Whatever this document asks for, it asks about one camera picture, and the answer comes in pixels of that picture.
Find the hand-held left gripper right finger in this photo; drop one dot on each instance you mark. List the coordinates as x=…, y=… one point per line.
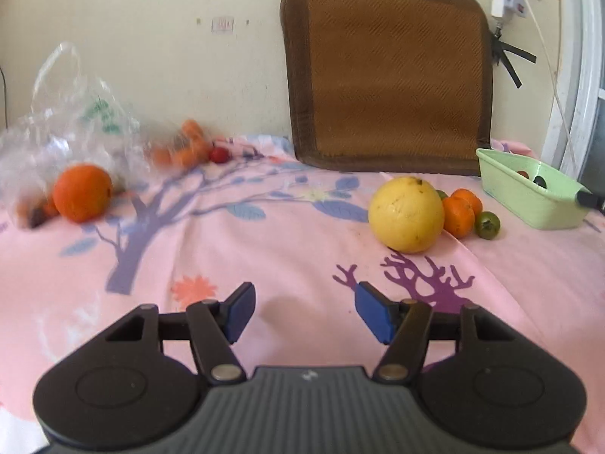
x=373, y=314

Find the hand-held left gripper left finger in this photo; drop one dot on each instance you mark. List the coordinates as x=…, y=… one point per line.
x=240, y=314

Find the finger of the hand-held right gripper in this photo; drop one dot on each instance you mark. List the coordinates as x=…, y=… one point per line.
x=591, y=200

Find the light green plastic basket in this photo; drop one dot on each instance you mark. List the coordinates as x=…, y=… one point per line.
x=529, y=196

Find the small dark fruit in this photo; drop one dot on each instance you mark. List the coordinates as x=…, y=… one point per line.
x=539, y=181
x=522, y=174

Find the pink floral bedsheet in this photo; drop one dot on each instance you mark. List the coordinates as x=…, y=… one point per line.
x=293, y=241

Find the large yellow grapefruit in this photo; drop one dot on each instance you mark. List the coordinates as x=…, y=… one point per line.
x=406, y=215

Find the small green tomato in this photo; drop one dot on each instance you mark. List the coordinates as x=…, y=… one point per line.
x=487, y=225

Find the small tangerine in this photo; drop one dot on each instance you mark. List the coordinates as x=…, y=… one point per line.
x=457, y=217
x=160, y=156
x=194, y=152
x=469, y=198
x=191, y=129

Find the red cherry tomato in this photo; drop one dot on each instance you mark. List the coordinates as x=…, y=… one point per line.
x=219, y=154

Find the large orange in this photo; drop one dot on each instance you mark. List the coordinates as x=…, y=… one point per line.
x=82, y=193

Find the brown woven seat cushion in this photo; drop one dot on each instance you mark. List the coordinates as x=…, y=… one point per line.
x=387, y=75

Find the clear plastic bag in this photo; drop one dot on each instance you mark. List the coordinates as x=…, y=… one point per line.
x=71, y=127

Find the white wall charger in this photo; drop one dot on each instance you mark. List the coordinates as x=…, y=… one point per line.
x=507, y=1

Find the white wall socket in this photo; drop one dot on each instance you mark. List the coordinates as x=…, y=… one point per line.
x=222, y=24

